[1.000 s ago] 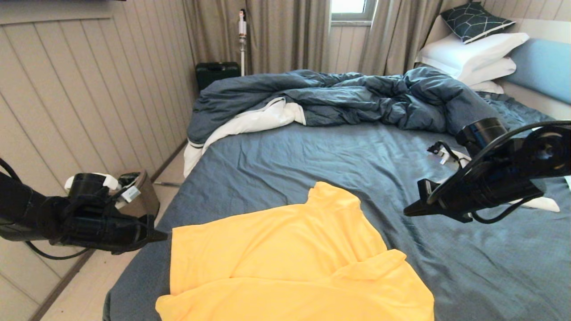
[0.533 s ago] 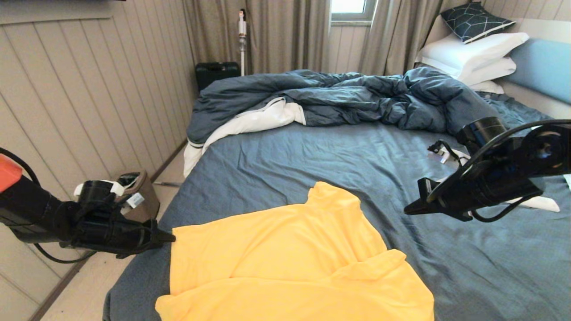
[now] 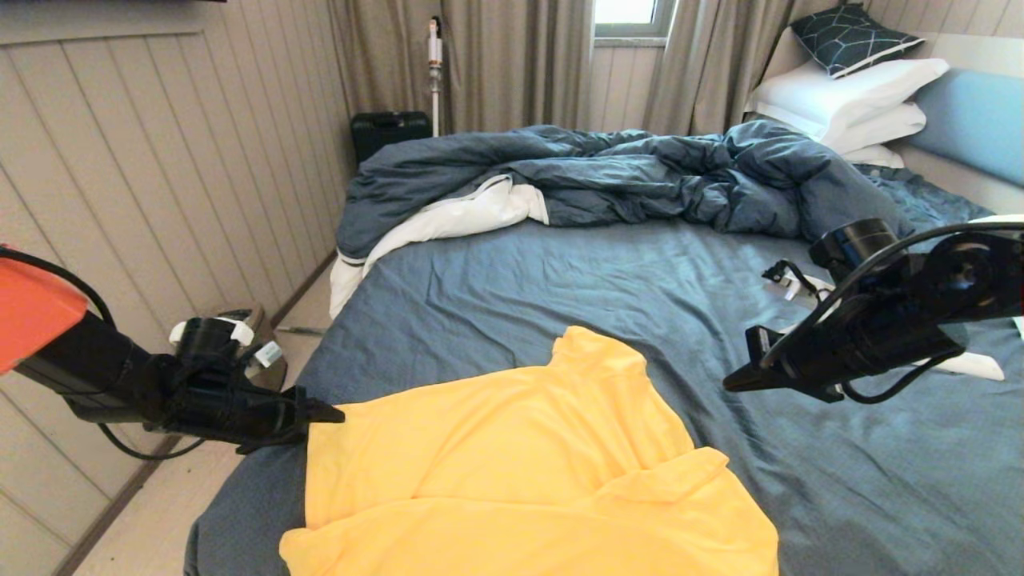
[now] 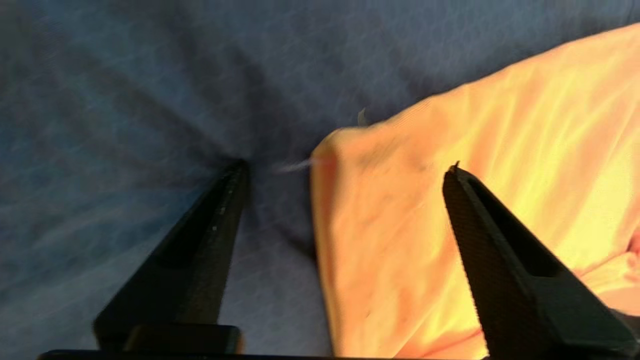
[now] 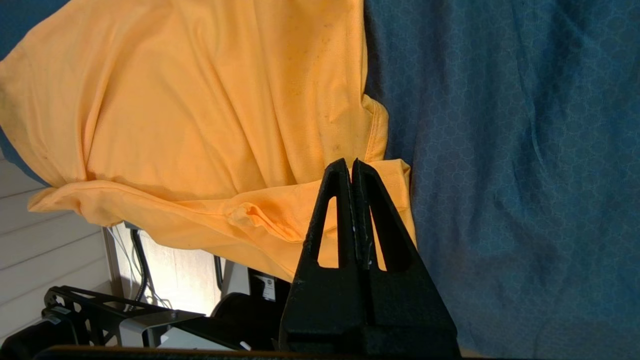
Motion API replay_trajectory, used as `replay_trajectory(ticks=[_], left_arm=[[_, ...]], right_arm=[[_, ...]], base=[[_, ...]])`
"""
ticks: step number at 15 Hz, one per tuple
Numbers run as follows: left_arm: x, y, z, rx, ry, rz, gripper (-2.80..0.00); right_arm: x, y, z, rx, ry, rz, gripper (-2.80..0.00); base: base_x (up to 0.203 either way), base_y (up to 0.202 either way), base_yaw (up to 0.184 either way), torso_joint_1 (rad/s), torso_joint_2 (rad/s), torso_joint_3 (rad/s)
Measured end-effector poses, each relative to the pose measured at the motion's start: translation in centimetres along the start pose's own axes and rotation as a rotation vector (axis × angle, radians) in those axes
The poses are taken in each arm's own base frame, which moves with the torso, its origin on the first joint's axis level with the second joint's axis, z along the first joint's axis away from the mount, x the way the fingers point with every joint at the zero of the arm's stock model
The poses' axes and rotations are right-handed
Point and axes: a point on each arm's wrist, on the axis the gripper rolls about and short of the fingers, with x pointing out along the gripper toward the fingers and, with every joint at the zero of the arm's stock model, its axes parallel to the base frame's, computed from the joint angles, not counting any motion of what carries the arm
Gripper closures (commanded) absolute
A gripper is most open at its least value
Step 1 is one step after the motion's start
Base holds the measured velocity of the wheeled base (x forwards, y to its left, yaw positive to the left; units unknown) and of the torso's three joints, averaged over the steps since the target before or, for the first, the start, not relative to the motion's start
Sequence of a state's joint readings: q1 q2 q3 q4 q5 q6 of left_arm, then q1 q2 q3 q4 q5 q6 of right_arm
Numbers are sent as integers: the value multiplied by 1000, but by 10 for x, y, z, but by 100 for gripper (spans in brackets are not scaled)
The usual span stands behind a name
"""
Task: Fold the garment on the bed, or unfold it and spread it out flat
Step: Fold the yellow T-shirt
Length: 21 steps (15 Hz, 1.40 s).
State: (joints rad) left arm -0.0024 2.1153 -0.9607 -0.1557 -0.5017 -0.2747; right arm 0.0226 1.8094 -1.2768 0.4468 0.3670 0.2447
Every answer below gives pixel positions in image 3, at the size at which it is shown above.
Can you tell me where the yellow t-shirt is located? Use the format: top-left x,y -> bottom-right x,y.
278,326 -> 781,576

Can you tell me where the brown metal trash bin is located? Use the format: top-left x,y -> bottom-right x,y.
216,306 -> 289,394

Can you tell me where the long white remote control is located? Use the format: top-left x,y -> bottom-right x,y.
936,352 -> 1005,382

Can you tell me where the small white pillow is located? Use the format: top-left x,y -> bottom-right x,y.
838,144 -> 905,170

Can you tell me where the dark blue bed sheet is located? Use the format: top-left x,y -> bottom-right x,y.
186,164 -> 1024,576

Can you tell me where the flat white pillow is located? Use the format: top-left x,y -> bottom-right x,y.
816,102 -> 926,156

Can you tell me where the white duvet lining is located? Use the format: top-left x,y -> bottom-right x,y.
329,174 -> 550,321

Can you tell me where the crumpled dark blue duvet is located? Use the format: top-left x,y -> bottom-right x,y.
334,120 -> 914,262

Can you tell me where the light blue headboard pad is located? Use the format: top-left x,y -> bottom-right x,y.
906,70 -> 1024,190

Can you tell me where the large white pillow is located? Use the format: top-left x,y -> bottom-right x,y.
744,58 -> 950,145

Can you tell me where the dark green hard case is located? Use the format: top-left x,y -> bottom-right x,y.
350,112 -> 433,167

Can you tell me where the dark geometric pattern cushion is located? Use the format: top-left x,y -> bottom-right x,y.
788,4 -> 925,80

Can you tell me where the narrow beige curtain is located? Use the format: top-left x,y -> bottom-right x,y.
640,0 -> 845,138

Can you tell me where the white stick vacuum cleaner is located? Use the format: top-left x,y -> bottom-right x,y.
426,18 -> 445,138

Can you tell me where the wide beige curtain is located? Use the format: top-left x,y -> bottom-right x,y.
326,0 -> 593,137

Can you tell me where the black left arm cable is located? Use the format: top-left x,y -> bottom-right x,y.
0,244 -> 305,462

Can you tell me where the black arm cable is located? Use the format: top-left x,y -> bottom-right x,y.
0,244 -> 305,462
760,220 -> 1024,406

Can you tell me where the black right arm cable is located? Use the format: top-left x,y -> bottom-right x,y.
760,220 -> 1024,406

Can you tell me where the beige headboard frame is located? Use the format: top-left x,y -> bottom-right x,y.
756,30 -> 1024,215

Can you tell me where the window with grey frame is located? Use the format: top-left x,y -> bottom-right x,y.
590,0 -> 677,42

